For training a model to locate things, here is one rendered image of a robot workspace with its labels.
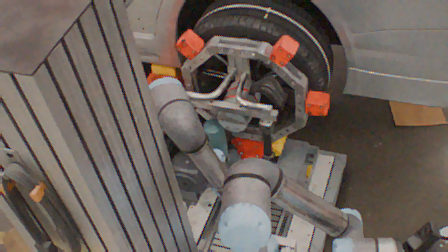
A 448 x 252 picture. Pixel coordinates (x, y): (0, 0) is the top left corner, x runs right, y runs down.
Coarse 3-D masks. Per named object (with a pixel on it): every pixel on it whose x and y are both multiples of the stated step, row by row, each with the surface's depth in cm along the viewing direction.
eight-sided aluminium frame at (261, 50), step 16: (208, 48) 218; (224, 48) 215; (240, 48) 213; (256, 48) 213; (272, 48) 214; (192, 64) 228; (272, 64) 213; (288, 64) 216; (192, 80) 237; (288, 80) 217; (304, 80) 219; (304, 96) 221; (208, 112) 249; (304, 112) 227; (224, 128) 253; (256, 128) 252; (288, 128) 238
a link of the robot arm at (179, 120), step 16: (176, 112) 161; (192, 112) 163; (176, 128) 161; (192, 128) 162; (176, 144) 165; (192, 144) 164; (208, 144) 172; (192, 160) 174; (208, 160) 173; (208, 176) 180
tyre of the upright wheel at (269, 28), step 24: (240, 0) 225; (264, 0) 223; (216, 24) 220; (240, 24) 215; (264, 24) 214; (288, 24) 217; (312, 24) 226; (312, 48) 220; (312, 72) 220; (312, 120) 243
